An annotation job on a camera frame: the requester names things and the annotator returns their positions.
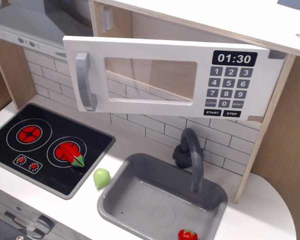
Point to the grey microwave door handle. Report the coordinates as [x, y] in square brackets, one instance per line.
[88, 99]

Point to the white toy microwave door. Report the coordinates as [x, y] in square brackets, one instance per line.
[177, 78]

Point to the wooden toy microwave cabinet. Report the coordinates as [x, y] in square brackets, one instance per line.
[263, 23]

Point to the grey toy range hood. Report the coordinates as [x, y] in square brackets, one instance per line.
[39, 25]

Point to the black toy induction stove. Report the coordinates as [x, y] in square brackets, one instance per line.
[29, 148]

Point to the red green toy chili pepper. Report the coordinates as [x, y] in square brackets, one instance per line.
[72, 155]

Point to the light green toy pear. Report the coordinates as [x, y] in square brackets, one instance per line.
[101, 178]

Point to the dark grey toy faucet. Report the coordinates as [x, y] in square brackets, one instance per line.
[189, 154]

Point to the grey plastic toy sink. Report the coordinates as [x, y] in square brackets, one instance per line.
[153, 200]

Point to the red toy strawberry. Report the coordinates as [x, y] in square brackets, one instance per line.
[187, 234]

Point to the grey oven door handle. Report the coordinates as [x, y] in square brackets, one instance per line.
[33, 229]

